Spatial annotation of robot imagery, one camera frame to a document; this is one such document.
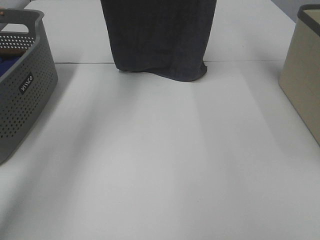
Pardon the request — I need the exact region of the beige fabric storage bin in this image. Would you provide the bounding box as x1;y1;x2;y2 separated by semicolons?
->
278;4;320;143

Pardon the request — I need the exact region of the grey perforated plastic basket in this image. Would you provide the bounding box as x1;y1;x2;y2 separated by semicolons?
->
0;8;58;163

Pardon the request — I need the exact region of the blue cloth in basket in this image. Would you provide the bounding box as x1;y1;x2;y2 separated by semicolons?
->
0;56;21;77

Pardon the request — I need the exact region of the dark grey towel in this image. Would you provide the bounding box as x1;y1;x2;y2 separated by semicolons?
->
100;0;217;82

